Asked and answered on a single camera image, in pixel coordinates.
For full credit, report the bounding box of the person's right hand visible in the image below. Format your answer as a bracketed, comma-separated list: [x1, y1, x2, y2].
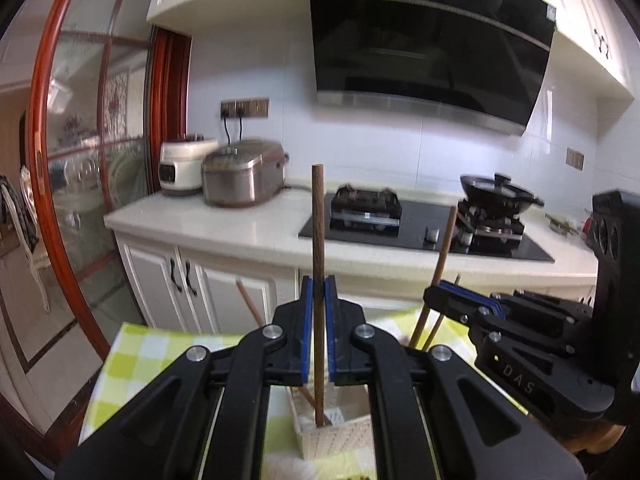
[560, 422, 626, 454]

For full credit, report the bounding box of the green checkered tablecloth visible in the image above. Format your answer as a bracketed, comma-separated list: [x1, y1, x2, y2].
[79, 303, 471, 480]

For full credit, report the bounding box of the black wok with lid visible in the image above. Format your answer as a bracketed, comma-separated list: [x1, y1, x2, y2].
[460, 174, 544, 218]

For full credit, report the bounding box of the black glass gas hob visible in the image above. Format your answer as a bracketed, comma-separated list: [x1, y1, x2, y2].
[324, 184, 554, 263]

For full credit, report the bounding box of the cream perforated utensil basket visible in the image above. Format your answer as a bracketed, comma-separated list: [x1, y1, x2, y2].
[288, 384, 373, 460]

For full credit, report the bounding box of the silver rice cooker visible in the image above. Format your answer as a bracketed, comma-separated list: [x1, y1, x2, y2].
[202, 139, 290, 208]

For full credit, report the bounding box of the black range hood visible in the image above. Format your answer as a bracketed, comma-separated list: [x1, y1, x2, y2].
[310, 0, 556, 136]

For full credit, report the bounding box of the white pressure cooker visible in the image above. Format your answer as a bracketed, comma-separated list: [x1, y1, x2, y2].
[158, 134, 219, 195]

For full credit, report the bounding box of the ornate white dining chair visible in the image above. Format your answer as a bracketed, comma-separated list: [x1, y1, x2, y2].
[1, 166, 51, 314]

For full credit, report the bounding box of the red wooden sliding door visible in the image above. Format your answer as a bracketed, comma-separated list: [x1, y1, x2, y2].
[0, 0, 194, 466]

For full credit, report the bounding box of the wall light switch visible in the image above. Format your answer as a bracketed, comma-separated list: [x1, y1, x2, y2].
[565, 148, 585, 171]

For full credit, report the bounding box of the wall power socket strip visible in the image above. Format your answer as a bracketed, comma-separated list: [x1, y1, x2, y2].
[220, 98, 270, 119]

